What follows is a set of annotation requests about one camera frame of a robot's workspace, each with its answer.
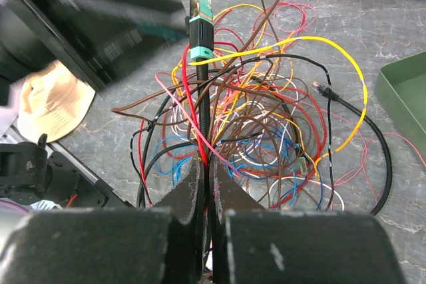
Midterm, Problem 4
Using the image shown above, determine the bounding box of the black braided teal-plug cable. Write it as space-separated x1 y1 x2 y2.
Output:
184 0 214 165

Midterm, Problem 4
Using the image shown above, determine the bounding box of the black thick cable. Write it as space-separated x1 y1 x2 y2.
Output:
136 80 393 215

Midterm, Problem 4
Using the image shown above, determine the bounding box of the beige bucket hat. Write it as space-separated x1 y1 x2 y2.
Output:
17 61 95 142

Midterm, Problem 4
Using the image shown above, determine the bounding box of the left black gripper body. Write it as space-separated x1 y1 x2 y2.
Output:
1 0 186 104

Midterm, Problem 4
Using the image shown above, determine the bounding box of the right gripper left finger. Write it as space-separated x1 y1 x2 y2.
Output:
1 160 204 283

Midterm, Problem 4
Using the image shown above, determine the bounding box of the blue thin cable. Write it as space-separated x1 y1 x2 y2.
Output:
152 124 333 212

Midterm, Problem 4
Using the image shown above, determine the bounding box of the green plastic tray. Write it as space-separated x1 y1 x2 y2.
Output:
374 52 425 158

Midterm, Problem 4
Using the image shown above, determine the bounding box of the pink thin wire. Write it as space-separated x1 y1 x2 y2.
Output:
154 0 426 205

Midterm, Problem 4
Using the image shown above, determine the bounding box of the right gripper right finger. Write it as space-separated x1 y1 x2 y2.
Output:
211 160 405 283

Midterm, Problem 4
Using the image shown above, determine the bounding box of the white thin cable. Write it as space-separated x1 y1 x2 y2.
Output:
169 74 345 212

